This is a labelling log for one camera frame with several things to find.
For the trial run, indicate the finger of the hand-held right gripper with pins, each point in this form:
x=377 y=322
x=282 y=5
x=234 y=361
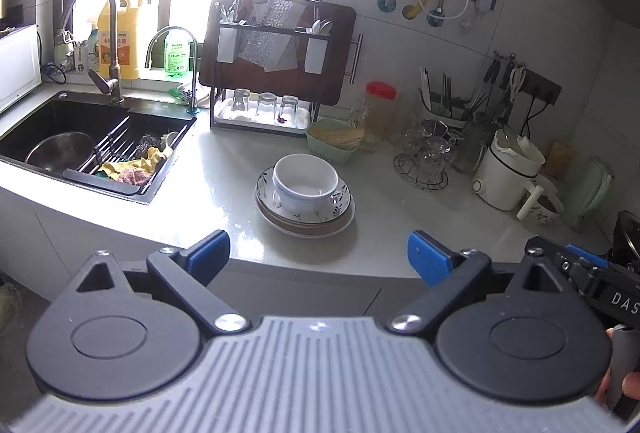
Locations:
x=585 y=255

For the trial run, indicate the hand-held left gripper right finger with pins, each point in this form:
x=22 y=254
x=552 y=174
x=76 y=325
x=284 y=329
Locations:
x=430 y=259

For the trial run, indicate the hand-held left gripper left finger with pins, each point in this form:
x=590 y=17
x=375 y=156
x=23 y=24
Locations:
x=210 y=253

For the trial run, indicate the small white plate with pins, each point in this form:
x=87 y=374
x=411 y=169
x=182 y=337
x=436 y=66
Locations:
x=280 y=219

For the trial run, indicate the leaf pattern plate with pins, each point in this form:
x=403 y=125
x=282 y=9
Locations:
x=265 y=185

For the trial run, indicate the pink floral white plate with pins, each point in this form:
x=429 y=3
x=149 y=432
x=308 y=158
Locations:
x=310 y=233

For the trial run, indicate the wide white bowl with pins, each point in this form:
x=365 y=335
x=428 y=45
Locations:
x=305 y=178

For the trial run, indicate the person's right hand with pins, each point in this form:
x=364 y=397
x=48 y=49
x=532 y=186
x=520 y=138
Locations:
x=604 y=393

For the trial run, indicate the black wok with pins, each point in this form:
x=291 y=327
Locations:
x=627 y=238

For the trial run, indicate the floral bowl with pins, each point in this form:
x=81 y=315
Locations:
x=547 y=213

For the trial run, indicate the mint green kettle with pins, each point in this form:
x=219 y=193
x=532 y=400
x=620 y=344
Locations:
x=592 y=193

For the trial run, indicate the small white bowl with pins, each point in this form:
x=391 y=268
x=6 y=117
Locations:
x=549 y=185

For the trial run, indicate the clear glass cup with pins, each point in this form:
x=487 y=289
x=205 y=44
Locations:
x=439 y=158
x=417 y=138

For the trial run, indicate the white electric cooker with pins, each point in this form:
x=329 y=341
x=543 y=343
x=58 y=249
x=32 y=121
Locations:
x=500 y=178

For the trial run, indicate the pink cloth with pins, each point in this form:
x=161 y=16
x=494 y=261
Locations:
x=134 y=175

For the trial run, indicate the yellow cloth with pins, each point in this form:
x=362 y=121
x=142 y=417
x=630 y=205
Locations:
x=150 y=160

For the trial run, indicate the tall clear glass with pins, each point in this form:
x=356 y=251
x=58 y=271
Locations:
x=472 y=148

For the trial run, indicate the steel wool scrubber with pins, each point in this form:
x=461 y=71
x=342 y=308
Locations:
x=149 y=142

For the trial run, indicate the sink drain rack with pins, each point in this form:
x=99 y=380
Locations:
x=112 y=148

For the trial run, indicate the textured glass mug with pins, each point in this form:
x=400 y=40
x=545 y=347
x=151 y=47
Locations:
x=361 y=128

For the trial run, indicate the pile of wooden toothpicks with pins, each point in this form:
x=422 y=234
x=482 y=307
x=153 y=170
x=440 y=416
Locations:
x=342 y=138

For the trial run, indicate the green plastic basket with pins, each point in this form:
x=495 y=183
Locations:
x=320 y=148

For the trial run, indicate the red lid plastic jar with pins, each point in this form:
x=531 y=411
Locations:
x=382 y=113

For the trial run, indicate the clear drinking glass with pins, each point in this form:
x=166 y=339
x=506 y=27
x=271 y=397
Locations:
x=267 y=105
x=289 y=109
x=240 y=100

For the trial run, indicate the short curved faucet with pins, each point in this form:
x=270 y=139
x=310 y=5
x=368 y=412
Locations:
x=192 y=88

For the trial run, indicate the bundle of chopsticks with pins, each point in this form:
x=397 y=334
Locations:
x=446 y=88

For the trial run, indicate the stainless steel basin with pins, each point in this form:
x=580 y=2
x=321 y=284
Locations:
x=60 y=150

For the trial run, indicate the tall steel faucet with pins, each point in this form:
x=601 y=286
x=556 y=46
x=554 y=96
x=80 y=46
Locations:
x=111 y=85

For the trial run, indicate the green bottle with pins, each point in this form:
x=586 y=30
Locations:
x=177 y=53

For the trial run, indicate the white rack utensil holder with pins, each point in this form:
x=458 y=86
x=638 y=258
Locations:
x=226 y=45
x=313 y=55

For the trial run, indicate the black sink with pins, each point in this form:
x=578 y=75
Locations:
x=45 y=118

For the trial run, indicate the metal utensil hook rack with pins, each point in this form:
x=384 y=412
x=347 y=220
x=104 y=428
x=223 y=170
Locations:
x=502 y=55

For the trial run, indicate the textured clear plastic sheet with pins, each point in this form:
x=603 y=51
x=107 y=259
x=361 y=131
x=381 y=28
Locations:
x=267 y=43

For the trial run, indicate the dark wooden cutting board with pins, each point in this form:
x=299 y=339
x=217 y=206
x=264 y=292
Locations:
x=340 y=53

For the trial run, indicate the yellow detergent bottle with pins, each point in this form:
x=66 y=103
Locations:
x=122 y=43

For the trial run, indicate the black dish rack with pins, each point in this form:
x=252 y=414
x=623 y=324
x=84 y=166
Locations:
x=260 y=29

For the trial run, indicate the small blue bottle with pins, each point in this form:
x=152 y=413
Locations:
x=93 y=48

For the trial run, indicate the white faucet water filter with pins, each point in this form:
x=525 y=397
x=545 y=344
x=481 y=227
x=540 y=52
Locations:
x=64 y=47

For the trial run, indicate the white appliance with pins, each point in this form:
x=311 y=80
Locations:
x=17 y=68

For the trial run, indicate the black wall power strip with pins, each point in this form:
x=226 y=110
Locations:
x=542 y=85

